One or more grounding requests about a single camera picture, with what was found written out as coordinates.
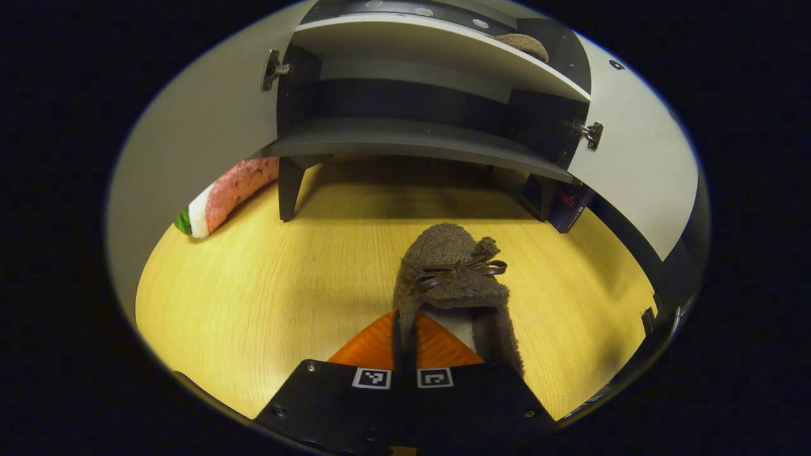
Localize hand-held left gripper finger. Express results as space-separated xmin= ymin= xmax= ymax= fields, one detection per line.
xmin=405 ymin=312 xmax=558 ymax=454
xmin=253 ymin=309 xmax=406 ymax=455

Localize brown fuzzy shoe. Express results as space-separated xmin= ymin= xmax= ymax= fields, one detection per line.
xmin=494 ymin=33 xmax=551 ymax=64
xmin=392 ymin=222 xmax=527 ymax=381

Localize white gray shoe cabinet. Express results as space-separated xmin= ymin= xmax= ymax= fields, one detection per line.
xmin=253 ymin=0 xmax=606 ymax=222

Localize white shoe cabinet door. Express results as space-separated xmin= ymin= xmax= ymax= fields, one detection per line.
xmin=106 ymin=0 xmax=317 ymax=330
xmin=567 ymin=32 xmax=701 ymax=262

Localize metal door hinge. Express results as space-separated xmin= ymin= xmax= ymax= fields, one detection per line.
xmin=262 ymin=49 xmax=292 ymax=91
xmin=573 ymin=120 xmax=604 ymax=151

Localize white cabinet shelf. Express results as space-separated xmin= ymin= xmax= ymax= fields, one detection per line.
xmin=293 ymin=13 xmax=592 ymax=102

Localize dark blue book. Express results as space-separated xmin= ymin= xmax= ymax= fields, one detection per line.
xmin=548 ymin=182 xmax=596 ymax=234

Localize watermelon slice pillow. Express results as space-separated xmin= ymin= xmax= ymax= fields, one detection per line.
xmin=174 ymin=157 xmax=280 ymax=239

